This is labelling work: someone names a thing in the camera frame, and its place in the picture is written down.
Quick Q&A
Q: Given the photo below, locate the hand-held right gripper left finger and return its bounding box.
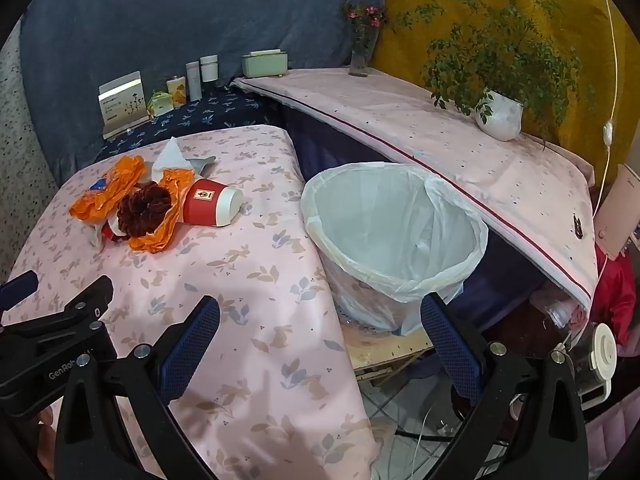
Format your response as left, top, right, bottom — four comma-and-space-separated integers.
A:
54, 296, 221, 480

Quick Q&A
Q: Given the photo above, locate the red garment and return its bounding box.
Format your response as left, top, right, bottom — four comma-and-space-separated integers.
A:
590, 247, 638, 346

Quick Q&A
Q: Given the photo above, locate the blue backdrop cloth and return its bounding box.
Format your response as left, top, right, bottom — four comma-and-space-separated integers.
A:
20, 0, 386, 186

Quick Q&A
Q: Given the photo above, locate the purple cloth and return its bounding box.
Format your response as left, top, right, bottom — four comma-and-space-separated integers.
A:
280, 105, 551, 331

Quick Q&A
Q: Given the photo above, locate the tall white bottle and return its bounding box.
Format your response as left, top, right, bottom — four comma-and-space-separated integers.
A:
185, 61, 202, 102

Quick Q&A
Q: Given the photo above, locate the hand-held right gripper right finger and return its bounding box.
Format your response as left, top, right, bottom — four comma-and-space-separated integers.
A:
420, 292, 588, 480

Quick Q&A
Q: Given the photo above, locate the waste bin with white liner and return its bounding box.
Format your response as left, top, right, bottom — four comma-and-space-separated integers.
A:
300, 161, 489, 336

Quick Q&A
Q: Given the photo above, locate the yellow backdrop cloth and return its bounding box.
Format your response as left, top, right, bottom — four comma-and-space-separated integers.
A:
370, 0, 636, 176

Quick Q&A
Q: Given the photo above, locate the pale pink panel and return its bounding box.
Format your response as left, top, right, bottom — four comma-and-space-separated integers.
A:
594, 162, 640, 261

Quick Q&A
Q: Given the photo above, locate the white lidded appliance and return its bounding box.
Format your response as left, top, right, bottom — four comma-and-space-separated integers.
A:
570, 322, 618, 411

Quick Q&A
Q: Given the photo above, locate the white cable with switch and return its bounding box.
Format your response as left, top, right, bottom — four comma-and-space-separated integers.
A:
592, 0, 622, 271

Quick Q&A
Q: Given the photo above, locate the white plant pot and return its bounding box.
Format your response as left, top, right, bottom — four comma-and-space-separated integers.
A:
474, 89, 524, 142

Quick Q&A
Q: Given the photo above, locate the yellow printed can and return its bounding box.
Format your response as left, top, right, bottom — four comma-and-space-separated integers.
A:
166, 75, 190, 107

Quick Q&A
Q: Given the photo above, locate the glass vase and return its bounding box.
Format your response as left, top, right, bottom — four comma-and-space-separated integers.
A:
348, 30, 379, 78

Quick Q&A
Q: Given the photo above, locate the green tissue box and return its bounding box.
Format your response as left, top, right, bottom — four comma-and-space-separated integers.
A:
241, 49, 292, 78

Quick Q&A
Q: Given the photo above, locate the pink floral cloth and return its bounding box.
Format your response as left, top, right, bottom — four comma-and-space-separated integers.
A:
0, 125, 386, 480

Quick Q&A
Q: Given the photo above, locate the wooden stool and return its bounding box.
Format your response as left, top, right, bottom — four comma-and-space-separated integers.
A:
342, 330, 436, 386

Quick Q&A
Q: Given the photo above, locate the white tissue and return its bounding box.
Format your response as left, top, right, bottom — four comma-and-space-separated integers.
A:
150, 136, 188, 181

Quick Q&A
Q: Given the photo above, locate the green leafy plant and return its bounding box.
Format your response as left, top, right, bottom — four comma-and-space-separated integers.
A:
395, 0, 598, 126

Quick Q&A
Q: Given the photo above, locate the green packet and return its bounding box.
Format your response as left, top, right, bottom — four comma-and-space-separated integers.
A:
146, 90, 176, 117

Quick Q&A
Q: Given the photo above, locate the navy floral cloth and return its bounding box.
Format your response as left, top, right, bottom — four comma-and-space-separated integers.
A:
92, 85, 281, 163

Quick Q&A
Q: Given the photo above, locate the wire fan grille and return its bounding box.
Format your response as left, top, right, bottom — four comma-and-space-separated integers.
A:
360, 380, 506, 480

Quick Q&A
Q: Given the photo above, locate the pink tablecloth with red stripe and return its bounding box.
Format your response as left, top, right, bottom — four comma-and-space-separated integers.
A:
230, 67, 598, 316

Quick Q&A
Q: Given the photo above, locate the orange crumpled wrapper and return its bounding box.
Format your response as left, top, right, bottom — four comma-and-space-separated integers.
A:
127, 166, 196, 252

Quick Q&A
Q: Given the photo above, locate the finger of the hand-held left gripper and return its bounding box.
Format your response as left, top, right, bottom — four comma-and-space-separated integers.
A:
0, 275, 117, 356
0, 270, 40, 311

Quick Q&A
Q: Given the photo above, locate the dark red scrunchie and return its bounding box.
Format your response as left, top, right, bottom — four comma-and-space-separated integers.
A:
116, 181, 173, 237

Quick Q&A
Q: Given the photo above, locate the white card box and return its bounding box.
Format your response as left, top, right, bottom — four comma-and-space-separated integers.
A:
97, 71, 153, 140

